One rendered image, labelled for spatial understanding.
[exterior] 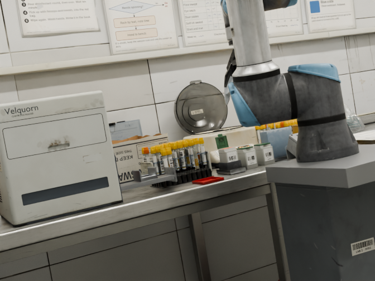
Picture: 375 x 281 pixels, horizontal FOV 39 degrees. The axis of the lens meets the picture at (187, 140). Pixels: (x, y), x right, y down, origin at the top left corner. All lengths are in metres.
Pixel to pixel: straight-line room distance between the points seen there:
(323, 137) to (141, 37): 1.08
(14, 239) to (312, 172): 0.70
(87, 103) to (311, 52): 1.44
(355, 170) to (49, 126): 0.73
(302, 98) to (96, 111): 0.52
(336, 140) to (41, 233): 0.73
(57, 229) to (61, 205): 0.07
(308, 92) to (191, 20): 1.07
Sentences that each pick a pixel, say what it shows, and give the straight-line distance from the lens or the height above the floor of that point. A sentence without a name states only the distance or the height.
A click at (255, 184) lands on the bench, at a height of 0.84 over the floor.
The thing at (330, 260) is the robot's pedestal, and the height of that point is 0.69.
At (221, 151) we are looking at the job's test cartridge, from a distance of 1.63.
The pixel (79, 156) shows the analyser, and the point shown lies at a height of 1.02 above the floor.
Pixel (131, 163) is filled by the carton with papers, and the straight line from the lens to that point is 1.74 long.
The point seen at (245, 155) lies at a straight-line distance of 1.66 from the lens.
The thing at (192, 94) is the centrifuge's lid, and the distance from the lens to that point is 2.17.
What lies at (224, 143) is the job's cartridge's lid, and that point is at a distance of 1.67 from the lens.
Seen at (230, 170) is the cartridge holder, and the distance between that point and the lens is 1.60.
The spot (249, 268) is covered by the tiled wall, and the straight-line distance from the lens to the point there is 2.40.
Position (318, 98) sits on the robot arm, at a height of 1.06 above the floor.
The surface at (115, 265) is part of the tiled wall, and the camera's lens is 2.13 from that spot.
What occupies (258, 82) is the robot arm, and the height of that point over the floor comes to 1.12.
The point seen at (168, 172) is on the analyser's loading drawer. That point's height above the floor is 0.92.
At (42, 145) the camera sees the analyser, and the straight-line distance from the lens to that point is 1.37.
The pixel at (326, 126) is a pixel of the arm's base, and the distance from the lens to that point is 1.29.
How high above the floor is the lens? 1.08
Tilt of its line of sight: 3 degrees down
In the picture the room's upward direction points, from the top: 10 degrees counter-clockwise
